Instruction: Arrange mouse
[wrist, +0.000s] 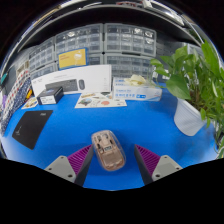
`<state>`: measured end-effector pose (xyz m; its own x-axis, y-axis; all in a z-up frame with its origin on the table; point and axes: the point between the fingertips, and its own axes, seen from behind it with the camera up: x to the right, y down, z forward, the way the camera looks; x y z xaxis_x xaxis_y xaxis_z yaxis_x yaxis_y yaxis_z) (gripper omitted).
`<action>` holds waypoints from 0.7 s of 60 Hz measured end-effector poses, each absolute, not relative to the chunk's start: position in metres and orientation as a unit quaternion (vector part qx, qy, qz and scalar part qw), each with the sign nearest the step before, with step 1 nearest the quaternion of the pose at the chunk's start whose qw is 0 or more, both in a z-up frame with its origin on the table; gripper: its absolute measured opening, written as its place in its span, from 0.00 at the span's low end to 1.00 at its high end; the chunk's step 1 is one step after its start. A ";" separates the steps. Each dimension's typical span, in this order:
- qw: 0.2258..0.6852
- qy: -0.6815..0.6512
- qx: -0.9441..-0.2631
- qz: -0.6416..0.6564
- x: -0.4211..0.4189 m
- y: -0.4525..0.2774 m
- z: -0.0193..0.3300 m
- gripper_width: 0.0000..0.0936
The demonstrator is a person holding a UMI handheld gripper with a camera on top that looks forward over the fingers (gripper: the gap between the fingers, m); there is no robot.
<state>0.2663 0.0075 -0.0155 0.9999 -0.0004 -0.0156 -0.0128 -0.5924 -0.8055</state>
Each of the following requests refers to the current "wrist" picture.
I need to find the yellow and blue box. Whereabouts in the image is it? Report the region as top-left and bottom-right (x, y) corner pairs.
(57, 47), (90, 71)

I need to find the small black box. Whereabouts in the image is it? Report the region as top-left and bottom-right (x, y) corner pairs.
(36, 86), (65, 106)

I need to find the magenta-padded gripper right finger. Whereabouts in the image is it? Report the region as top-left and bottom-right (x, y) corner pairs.
(133, 143), (184, 186)

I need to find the white and blue tissue box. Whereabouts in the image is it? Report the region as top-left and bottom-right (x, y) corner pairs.
(112, 74), (163, 102)

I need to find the green plant in white pot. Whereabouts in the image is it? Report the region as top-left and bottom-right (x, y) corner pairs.
(149, 39), (224, 159)

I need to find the red and white checkered cloth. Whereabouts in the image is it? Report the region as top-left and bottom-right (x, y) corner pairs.
(1, 69), (32, 118)

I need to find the dark wall shelf unit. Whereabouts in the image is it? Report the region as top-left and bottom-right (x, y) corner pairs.
(9, 0), (208, 54)

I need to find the long white keyboard box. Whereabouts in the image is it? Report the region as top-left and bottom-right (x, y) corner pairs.
(30, 64), (113, 98)

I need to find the white woven basket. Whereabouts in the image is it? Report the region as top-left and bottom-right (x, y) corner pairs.
(15, 60), (30, 78)

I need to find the grey drawer cabinet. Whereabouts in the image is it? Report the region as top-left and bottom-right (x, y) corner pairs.
(103, 22), (158, 79)
(54, 23), (105, 66)
(28, 37), (57, 81)

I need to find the blue dotted cloth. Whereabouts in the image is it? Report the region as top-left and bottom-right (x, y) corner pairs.
(0, 84), (33, 135)

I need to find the black mouse pad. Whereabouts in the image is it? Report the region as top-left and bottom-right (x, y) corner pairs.
(11, 109), (54, 150)

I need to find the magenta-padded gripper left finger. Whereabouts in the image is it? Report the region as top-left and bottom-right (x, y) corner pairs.
(44, 143), (95, 187)

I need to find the transparent pink computer mouse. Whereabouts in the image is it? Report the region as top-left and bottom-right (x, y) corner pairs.
(91, 129), (127, 172)

